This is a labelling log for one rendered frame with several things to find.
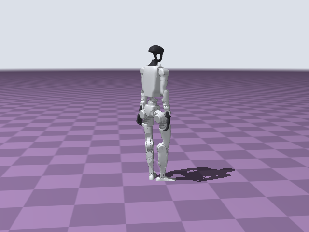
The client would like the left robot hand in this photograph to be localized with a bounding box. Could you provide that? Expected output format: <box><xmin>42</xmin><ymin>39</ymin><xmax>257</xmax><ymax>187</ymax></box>
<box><xmin>137</xmin><ymin>105</ymin><xmax>142</xmax><ymax>125</ymax></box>

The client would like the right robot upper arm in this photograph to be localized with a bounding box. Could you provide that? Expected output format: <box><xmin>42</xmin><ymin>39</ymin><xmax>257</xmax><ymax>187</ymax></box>
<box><xmin>158</xmin><ymin>68</ymin><xmax>169</xmax><ymax>96</ymax></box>

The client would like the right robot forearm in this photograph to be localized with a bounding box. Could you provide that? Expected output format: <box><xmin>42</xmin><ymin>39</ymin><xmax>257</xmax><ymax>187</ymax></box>
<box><xmin>162</xmin><ymin>90</ymin><xmax>171</xmax><ymax>115</ymax></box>

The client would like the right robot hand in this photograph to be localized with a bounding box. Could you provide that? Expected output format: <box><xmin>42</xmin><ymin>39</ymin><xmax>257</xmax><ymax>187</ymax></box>
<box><xmin>163</xmin><ymin>111</ymin><xmax>171</xmax><ymax>131</ymax></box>

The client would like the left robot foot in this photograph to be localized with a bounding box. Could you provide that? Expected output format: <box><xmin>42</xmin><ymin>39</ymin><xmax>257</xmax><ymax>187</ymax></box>
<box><xmin>149</xmin><ymin>171</ymin><xmax>156</xmax><ymax>180</ymax></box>

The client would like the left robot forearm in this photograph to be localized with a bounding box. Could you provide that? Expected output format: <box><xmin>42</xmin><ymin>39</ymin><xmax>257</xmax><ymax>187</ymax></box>
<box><xmin>140</xmin><ymin>91</ymin><xmax>148</xmax><ymax>109</ymax></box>

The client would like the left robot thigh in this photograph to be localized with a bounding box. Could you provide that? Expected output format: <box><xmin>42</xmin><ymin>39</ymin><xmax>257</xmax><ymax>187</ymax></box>
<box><xmin>139</xmin><ymin>109</ymin><xmax>154</xmax><ymax>150</ymax></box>

